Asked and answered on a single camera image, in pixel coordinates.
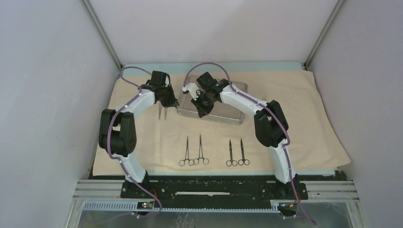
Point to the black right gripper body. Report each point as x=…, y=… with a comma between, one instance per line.
x=205, y=100

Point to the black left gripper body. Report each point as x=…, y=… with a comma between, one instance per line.
x=168, y=99

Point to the metal surgical instrument tray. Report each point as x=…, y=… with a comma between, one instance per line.
x=221, y=113

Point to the metal hemostat clamp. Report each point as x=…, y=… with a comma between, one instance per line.
x=186, y=159
x=200, y=158

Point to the metal surgical scissors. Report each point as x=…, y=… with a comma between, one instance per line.
x=243, y=161

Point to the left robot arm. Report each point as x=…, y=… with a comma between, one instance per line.
x=117, y=133

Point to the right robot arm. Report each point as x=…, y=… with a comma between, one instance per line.
x=269, y=120

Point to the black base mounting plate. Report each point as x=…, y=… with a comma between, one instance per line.
x=262, y=186

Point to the aluminium frame rail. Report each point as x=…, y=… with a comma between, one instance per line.
x=105, y=195

